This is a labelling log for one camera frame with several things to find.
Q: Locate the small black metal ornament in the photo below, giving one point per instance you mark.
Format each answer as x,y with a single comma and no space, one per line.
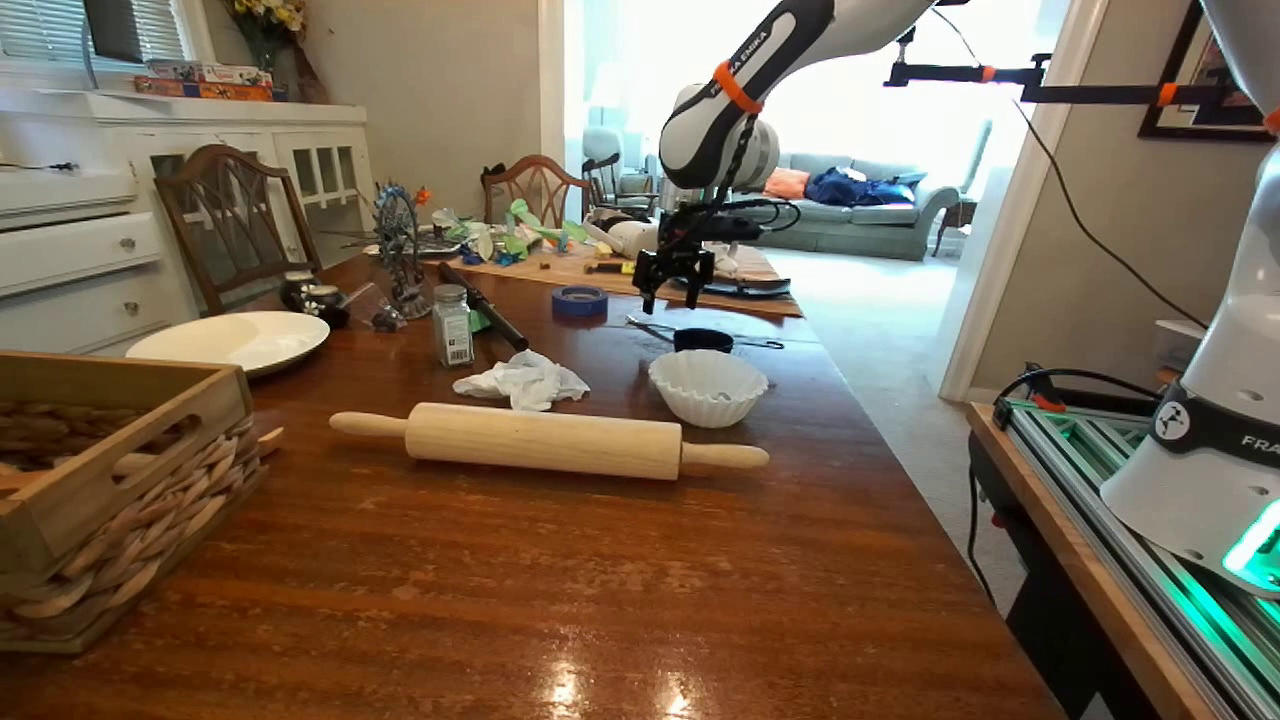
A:
313,303

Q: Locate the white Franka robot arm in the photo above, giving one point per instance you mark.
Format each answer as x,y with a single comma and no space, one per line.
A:
1225,373

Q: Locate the dark carved wooden chair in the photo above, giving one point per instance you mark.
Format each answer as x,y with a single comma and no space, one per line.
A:
235,221

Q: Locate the grey sofa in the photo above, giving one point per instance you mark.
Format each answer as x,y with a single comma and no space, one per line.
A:
867,226

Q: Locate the orange paper origami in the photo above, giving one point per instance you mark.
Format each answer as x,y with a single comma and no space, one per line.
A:
425,196

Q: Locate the glass shaker jar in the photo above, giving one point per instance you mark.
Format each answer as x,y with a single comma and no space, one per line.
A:
452,335

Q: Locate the white ceramic plate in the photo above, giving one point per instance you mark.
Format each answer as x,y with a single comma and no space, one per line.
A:
224,340

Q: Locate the blue paper origami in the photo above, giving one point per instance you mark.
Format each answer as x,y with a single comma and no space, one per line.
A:
469,253

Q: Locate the black picture frame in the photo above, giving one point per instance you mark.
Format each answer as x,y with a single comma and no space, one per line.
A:
1241,52

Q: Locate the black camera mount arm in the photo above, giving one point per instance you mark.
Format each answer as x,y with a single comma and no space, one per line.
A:
961,75

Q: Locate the white glass-door cabinet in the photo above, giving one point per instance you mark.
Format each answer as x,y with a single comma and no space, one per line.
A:
212,143

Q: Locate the hex key set yellow holder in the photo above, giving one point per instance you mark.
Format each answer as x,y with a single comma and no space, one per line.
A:
606,268

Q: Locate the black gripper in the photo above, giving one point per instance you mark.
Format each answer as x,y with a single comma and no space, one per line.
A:
682,239

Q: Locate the white drawer dresser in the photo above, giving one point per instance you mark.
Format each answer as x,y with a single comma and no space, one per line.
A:
64,253

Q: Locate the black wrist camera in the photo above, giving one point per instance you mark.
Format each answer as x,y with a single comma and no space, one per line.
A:
737,221

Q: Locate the flower vase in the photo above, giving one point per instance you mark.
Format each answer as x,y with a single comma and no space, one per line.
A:
274,47

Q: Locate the small black measuring cup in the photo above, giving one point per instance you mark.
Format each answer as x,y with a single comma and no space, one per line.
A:
706,338

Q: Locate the crumpled white tissue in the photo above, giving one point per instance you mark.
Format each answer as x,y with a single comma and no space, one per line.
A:
524,381

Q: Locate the brown wooden chair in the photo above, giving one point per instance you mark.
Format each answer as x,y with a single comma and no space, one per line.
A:
532,162

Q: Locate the white paper cupcake holder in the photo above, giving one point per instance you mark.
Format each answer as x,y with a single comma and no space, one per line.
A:
706,395

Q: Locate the blue tape roll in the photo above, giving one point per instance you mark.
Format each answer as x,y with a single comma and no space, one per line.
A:
582,307

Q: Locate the wooden rolling pin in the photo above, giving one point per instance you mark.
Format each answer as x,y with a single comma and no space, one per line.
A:
545,442

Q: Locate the woven wooden basket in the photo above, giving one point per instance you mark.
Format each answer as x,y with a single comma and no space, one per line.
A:
121,520

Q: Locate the grey padded seat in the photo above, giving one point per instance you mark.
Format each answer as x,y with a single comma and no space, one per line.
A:
606,165

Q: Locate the white window blinds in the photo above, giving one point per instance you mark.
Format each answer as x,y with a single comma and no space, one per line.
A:
43,25

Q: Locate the colourful boxes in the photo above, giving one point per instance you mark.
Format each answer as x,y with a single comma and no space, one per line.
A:
202,81

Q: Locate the blue blanket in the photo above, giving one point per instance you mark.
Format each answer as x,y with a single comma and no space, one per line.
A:
852,184

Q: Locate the aluminium robot base platform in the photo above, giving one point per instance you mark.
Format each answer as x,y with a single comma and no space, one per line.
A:
1066,461

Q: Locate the orange cushion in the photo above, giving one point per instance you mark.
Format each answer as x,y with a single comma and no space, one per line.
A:
795,184

